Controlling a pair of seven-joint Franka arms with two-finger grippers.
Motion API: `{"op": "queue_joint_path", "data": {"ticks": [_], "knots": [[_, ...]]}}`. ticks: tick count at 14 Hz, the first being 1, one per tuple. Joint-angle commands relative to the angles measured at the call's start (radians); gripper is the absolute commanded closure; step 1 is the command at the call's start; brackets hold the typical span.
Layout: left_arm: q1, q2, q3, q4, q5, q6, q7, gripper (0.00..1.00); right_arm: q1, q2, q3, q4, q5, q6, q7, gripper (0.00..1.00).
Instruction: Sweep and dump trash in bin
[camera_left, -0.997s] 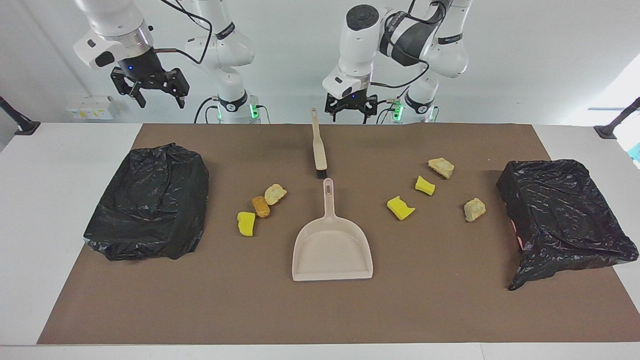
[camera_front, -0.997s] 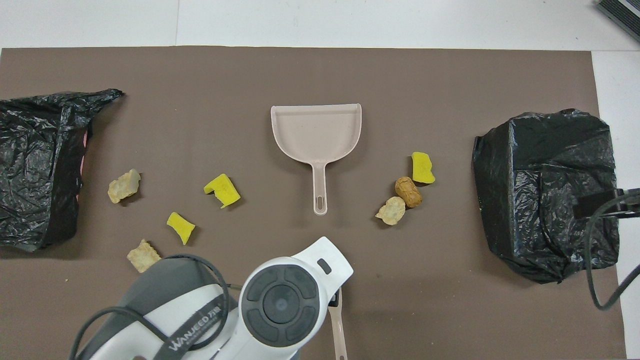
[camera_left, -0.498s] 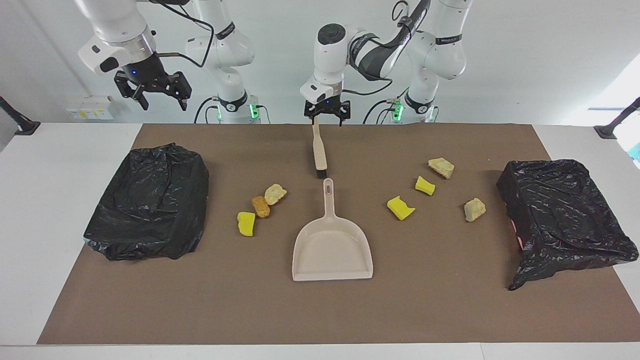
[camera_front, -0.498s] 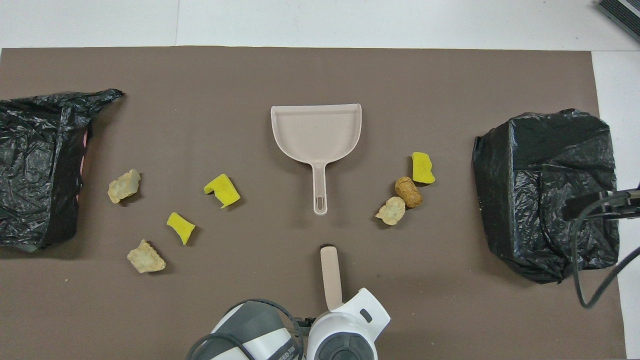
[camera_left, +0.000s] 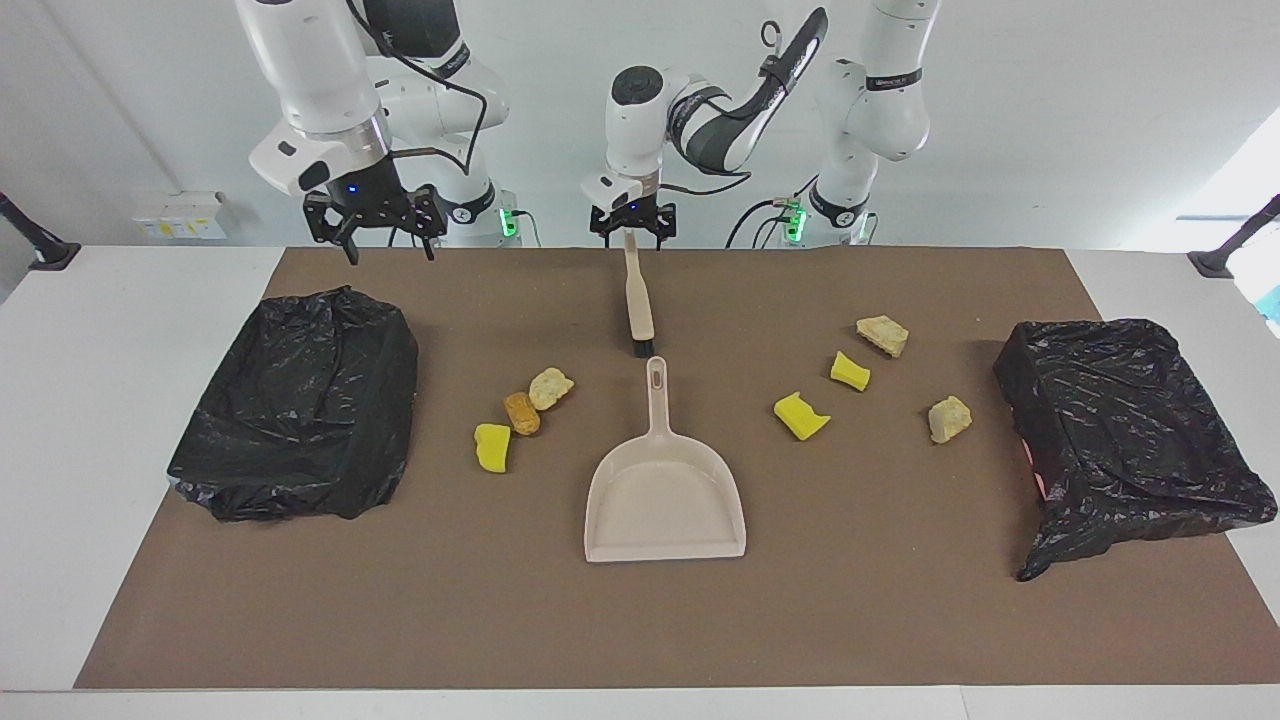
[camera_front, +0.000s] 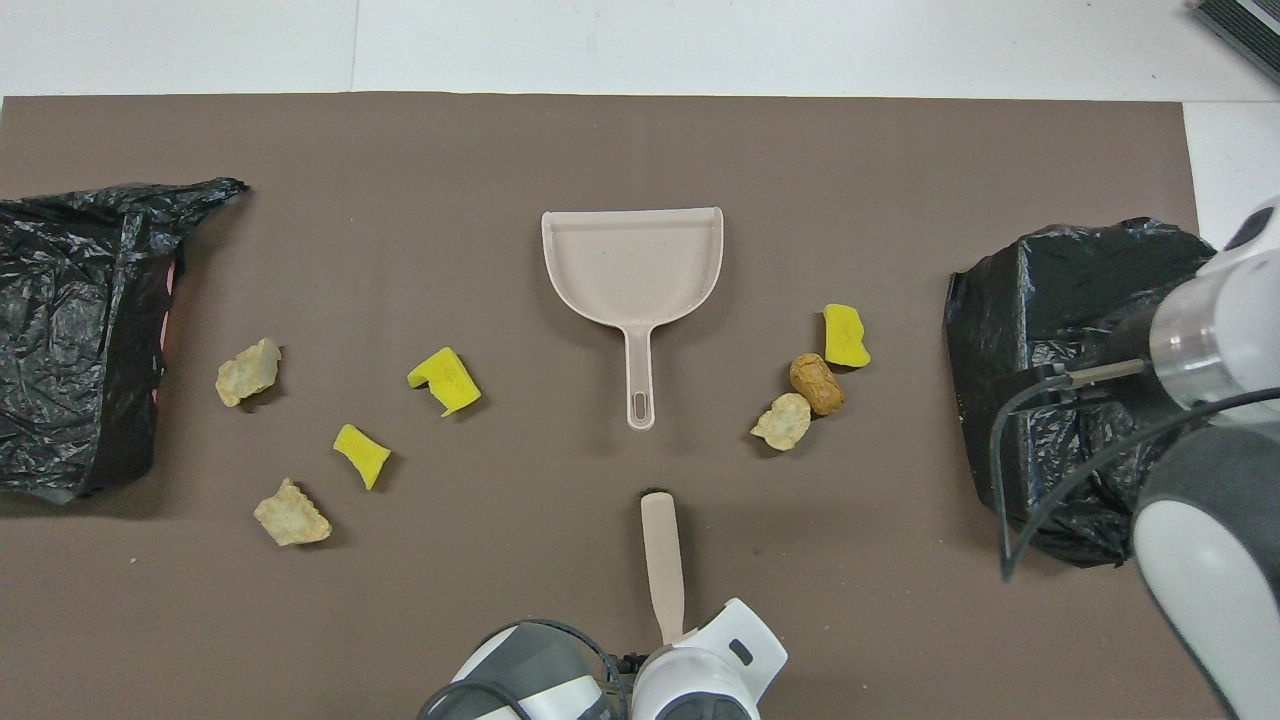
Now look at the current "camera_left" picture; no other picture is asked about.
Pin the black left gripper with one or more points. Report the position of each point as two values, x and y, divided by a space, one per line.
632 212

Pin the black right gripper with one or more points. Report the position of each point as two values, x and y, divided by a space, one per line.
370 205

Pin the beige hand brush black bristles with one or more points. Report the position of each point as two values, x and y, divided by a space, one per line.
638 310

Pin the brown bread chunk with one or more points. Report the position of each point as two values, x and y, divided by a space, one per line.
521 414

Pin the yellow sponge piece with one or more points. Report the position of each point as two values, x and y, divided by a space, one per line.
850 372
492 450

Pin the yellow sponge with green pad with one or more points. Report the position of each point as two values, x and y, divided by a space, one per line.
800 415

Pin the beige plastic dustpan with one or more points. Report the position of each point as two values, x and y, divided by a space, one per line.
665 500

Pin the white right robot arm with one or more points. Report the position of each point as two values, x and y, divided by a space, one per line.
310 70

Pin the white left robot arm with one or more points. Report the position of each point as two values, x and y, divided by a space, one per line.
640 110

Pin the black bag lined pink bin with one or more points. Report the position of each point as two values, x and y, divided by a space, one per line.
1130 430

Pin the green lit base connector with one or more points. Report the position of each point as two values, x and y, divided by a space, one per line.
793 222
508 220

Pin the black clamp stand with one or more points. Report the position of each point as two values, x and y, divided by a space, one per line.
45 252
1225 258

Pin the brown table mat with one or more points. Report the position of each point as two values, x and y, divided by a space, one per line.
640 620

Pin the teal object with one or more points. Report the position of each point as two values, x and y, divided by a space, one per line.
1272 305

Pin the white wall socket box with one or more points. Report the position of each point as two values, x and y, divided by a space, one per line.
180 215

